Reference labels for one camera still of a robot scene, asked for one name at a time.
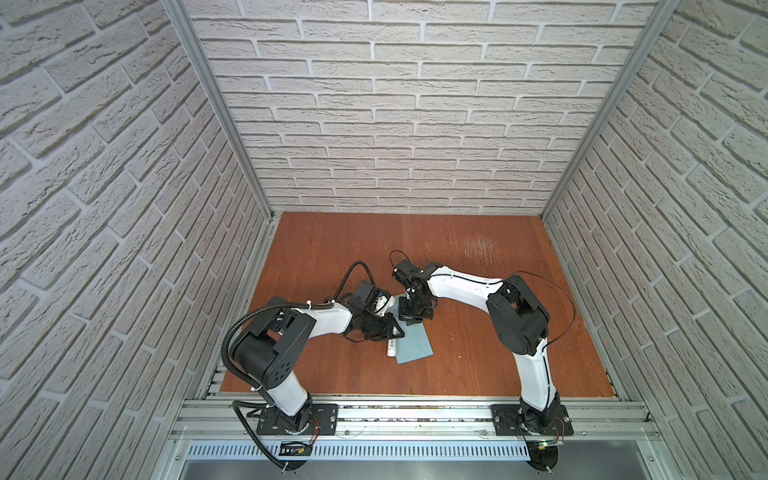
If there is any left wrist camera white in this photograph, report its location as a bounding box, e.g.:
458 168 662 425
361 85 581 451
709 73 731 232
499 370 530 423
371 290 396 316

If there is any aluminium corner post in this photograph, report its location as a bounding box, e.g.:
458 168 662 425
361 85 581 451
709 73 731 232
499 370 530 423
164 0 274 221
540 0 680 222

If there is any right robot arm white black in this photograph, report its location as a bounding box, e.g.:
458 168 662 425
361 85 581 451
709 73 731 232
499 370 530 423
393 260 561 435

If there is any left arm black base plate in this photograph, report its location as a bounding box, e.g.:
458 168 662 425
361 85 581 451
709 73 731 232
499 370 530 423
256 403 339 436

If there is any right aluminium corner post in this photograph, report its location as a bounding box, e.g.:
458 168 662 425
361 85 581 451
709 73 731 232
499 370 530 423
540 0 680 222

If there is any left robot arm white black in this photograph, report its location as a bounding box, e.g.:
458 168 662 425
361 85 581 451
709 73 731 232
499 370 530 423
220 281 405 434

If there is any left aluminium corner post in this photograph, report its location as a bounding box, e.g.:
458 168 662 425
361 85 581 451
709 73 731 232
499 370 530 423
164 0 274 221

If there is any small circuit board left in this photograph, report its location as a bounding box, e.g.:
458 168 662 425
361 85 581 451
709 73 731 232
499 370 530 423
279 442 314 457

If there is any white glue stick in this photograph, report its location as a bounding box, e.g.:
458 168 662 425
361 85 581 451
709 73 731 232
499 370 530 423
387 339 397 358

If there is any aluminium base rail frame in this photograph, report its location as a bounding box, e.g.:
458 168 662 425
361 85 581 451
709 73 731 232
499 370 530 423
151 392 681 479

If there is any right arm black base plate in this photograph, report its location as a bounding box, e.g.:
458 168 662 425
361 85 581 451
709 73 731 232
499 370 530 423
491 402 574 437

